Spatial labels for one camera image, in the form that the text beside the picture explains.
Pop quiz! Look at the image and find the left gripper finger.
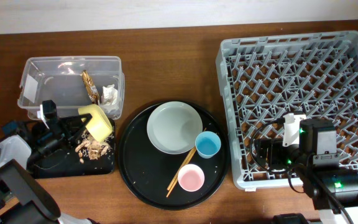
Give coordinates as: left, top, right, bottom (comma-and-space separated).
60, 113, 93, 129
68, 124, 86, 147

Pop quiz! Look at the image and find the food scraps pile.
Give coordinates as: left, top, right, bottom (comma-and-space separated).
75, 131, 115, 164

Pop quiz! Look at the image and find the yellow bowl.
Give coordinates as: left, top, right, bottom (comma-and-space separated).
78, 104, 113, 142

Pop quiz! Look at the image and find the gold snack wrapper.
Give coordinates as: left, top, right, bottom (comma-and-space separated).
81, 70, 100, 105

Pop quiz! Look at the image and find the large white napkin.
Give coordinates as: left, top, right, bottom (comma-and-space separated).
99, 85, 119, 113

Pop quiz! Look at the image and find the blue cup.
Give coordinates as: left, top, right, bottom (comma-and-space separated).
195, 131, 221, 159

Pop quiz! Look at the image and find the wooden chopstick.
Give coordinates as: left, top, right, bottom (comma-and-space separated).
165, 146, 198, 198
166, 146, 204, 198

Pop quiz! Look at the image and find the pink cup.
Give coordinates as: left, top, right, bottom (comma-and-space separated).
178, 164, 205, 192

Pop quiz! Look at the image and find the grey plate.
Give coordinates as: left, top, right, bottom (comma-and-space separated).
147, 101, 203, 155

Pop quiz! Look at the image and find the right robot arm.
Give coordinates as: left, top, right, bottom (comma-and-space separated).
250, 118, 358, 223

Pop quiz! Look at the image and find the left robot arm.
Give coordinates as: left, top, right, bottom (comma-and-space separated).
0, 113, 97, 223

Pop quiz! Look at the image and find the grey dishwasher rack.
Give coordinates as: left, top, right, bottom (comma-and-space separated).
216, 30, 358, 191

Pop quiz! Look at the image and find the black rectangular tray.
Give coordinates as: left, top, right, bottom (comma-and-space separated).
26, 118, 117, 179

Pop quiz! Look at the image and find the clear plastic bin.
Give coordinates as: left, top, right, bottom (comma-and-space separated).
17, 56, 125, 120

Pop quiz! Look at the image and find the round black serving tray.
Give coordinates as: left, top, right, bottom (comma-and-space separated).
117, 101, 231, 210

